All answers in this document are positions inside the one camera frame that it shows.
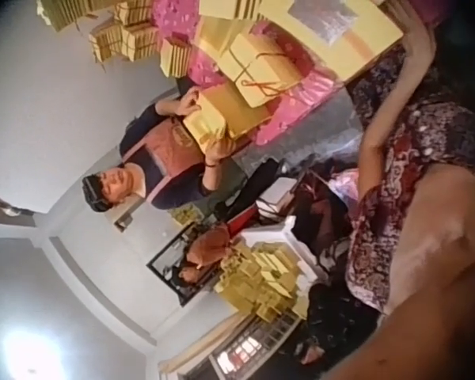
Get white plastic stool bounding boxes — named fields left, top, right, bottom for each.
left=240, top=223, right=328, bottom=280

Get large yellow window gift box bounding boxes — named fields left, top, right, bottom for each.
left=256, top=0, right=405, bottom=86

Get stacks of gold striped boxes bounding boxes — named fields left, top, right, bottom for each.
left=35, top=0, right=192, bottom=78

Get yellow corded gift box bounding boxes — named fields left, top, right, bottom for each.
left=220, top=31, right=306, bottom=109

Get shiny gold gift box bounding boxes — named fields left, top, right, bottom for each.
left=180, top=105, right=231, bottom=156

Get round ceiling light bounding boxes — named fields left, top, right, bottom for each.
left=0, top=322, right=67, bottom=380

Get dark red cloth heap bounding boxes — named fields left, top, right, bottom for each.
left=291, top=169, right=359, bottom=279

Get gold striped lid box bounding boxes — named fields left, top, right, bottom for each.
left=198, top=0, right=263, bottom=21

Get black framed mirror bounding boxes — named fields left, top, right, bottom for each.
left=146, top=223, right=209, bottom=308

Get white flat box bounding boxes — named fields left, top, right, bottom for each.
left=255, top=177, right=300, bottom=223

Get pile of small gold boxes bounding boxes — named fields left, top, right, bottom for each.
left=216, top=241, right=314, bottom=321

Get barred window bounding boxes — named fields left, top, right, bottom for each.
left=207, top=312, right=304, bottom=378

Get person's left hand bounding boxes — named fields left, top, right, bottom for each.
left=383, top=0, right=436, bottom=39

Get large gold cardboard box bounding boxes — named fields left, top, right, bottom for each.
left=196, top=83, right=275, bottom=140

